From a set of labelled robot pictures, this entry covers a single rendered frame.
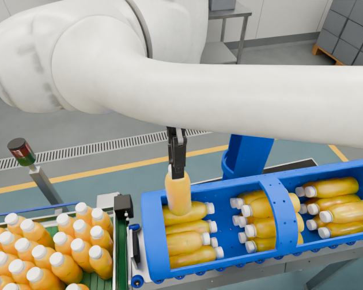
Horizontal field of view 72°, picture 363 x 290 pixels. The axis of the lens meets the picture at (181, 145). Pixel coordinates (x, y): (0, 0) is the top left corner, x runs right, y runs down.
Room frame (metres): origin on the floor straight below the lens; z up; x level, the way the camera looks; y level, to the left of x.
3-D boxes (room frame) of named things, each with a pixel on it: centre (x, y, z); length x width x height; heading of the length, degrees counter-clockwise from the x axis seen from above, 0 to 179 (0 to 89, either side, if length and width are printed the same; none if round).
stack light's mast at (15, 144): (0.64, 0.61, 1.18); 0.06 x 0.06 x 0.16
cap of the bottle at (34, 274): (0.25, 0.46, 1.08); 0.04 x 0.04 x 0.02
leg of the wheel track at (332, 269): (0.48, -0.88, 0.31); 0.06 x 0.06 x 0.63; 10
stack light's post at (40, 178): (0.64, 0.61, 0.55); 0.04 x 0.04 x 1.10; 10
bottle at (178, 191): (0.39, 0.01, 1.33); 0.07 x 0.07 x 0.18
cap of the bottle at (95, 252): (0.31, 0.28, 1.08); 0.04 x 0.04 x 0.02
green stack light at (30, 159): (0.64, 0.61, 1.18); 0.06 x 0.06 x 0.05
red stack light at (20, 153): (0.64, 0.61, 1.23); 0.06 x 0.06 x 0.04
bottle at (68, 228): (0.43, 0.43, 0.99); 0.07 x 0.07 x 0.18
